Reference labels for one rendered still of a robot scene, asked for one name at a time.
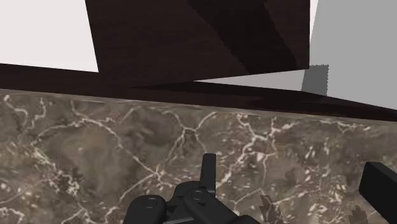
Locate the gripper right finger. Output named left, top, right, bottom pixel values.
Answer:
left=358, top=161, right=397, bottom=216

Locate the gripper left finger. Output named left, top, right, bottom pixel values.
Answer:
left=123, top=153, right=261, bottom=224

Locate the dark brown robot stand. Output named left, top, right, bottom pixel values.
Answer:
left=84, top=0, right=311, bottom=87

